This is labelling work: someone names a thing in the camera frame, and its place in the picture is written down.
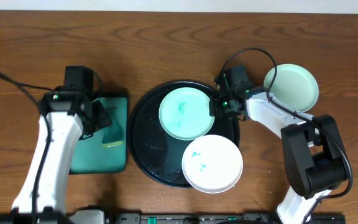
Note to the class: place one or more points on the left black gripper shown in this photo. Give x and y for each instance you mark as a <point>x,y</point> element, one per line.
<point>99,116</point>

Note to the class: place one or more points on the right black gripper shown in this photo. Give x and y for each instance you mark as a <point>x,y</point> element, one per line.
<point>215,106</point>

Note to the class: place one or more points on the green yellow sponge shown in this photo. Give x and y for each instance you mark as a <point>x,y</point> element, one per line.
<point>113,135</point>

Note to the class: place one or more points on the light green plate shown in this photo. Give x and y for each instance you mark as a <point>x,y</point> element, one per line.
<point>295,87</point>
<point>184,113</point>

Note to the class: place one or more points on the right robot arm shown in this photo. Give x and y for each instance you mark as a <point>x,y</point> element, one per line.
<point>316,164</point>

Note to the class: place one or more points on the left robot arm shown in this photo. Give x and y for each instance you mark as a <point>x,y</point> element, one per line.
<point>66,118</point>

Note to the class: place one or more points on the dark green rectangular water tray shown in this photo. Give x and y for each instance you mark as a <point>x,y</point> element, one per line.
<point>90,157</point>

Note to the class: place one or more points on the round black serving tray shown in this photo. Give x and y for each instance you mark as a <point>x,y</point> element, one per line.
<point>157,153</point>

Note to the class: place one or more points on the white plate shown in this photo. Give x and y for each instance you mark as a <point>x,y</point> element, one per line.
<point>212,164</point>

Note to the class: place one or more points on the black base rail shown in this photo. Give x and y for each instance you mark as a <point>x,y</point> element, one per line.
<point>252,217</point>

